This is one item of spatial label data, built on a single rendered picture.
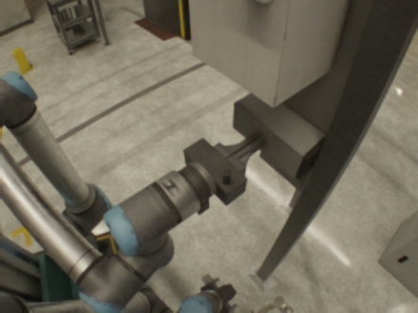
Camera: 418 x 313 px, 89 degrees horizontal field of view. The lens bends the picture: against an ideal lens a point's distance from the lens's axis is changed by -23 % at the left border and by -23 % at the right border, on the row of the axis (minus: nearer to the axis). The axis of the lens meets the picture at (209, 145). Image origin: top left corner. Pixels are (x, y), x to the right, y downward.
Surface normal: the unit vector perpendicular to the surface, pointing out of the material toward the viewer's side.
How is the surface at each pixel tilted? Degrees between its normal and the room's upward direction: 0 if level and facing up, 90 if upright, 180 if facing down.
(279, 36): 90
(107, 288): 18
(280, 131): 0
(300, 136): 0
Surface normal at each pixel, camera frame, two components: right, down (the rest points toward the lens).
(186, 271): -0.03, -0.65
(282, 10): -0.77, 0.49
